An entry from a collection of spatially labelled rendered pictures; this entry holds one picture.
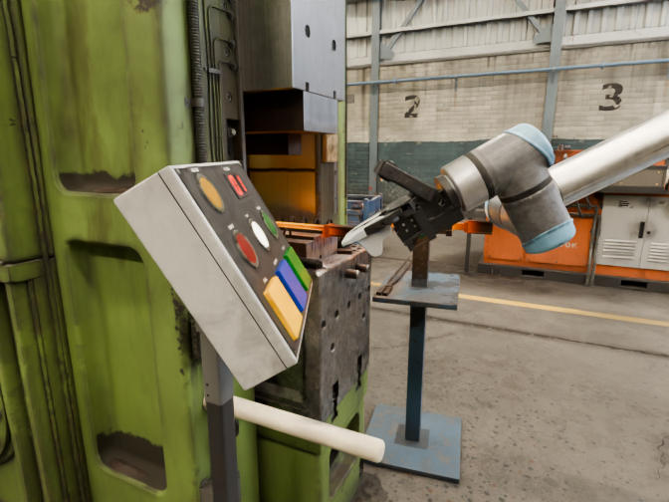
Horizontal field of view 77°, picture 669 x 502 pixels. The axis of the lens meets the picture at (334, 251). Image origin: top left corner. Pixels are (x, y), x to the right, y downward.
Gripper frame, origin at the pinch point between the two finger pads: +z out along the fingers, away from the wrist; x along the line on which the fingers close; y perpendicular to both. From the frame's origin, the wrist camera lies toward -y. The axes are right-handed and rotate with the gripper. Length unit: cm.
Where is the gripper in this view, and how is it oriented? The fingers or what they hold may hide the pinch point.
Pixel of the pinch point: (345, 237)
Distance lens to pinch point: 76.4
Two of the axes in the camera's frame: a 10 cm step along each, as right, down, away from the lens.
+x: 0.1, -2.2, 9.7
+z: -8.6, 4.9, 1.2
